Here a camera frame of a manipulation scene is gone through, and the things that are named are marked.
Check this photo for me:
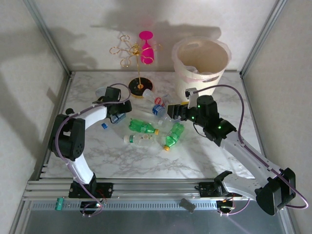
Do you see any small black plastic block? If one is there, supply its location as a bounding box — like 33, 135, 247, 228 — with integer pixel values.
179, 198, 197, 213

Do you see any clear bottle leaf print label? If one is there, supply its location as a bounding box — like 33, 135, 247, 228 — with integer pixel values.
123, 133, 159, 147

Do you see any crushed clear bottle blue label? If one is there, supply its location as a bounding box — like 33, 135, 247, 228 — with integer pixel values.
151, 104, 171, 120

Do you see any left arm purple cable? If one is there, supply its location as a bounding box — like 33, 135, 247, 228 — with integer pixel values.
55, 83, 132, 217

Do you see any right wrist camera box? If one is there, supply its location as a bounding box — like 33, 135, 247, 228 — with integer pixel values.
184, 87, 199, 108

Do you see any small black controller board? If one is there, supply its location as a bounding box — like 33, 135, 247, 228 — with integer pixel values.
216, 199, 236, 212
79, 201, 103, 212

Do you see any bluish clear bottle blue cap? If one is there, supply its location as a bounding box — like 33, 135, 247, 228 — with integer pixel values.
101, 112, 127, 130

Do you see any grey slotted cable duct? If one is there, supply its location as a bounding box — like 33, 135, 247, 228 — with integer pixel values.
29, 201, 219, 211

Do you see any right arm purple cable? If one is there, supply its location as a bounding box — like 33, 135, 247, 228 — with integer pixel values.
194, 84, 310, 217

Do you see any cream plastic waste bin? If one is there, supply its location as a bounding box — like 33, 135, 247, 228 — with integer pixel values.
172, 36, 232, 100

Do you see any pink plastic wine glass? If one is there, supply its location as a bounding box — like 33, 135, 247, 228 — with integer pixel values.
138, 30, 155, 65

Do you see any long clear unlabelled bottle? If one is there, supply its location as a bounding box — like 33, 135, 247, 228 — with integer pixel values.
124, 112, 171, 127

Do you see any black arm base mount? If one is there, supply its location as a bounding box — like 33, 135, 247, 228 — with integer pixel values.
68, 182, 114, 198
195, 181, 244, 198

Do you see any green plastic bottle yellow cap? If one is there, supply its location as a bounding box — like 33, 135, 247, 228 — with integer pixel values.
162, 121, 185, 152
128, 118, 160, 136

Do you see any clear bottle round red label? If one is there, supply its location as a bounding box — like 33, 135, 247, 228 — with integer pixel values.
142, 88, 166, 106

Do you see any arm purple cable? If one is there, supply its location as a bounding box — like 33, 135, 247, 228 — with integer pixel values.
55, 83, 132, 217
194, 84, 310, 217

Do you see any aluminium mounting rail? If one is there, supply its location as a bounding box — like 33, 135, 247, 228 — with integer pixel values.
23, 179, 287, 202

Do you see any aluminium side rail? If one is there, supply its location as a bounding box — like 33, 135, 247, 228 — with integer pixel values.
29, 72, 75, 182
240, 72, 273, 180

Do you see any gold wire glass rack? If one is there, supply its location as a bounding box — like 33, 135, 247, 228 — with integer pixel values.
109, 35, 163, 99

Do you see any pink translucent bin liner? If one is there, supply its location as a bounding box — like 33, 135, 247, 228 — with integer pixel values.
172, 36, 232, 83

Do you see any grey base panel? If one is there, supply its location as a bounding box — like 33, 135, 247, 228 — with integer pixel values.
9, 199, 302, 234

